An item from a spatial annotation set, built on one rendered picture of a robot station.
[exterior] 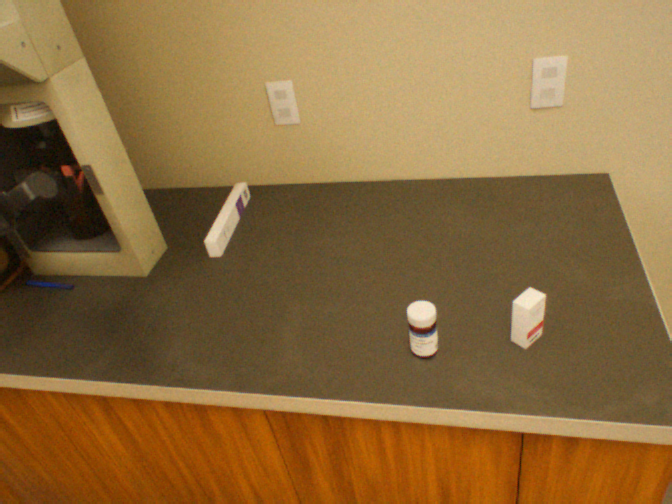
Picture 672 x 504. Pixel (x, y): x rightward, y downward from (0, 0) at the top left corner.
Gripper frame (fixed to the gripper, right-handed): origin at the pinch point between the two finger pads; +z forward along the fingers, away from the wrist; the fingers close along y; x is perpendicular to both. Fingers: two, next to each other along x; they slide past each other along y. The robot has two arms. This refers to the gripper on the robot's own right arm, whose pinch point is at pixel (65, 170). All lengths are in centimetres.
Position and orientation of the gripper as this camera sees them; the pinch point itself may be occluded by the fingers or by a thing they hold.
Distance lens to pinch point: 135.5
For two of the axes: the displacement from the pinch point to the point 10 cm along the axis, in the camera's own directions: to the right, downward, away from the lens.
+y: -9.7, 0.5, 2.4
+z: 1.7, -5.5, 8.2
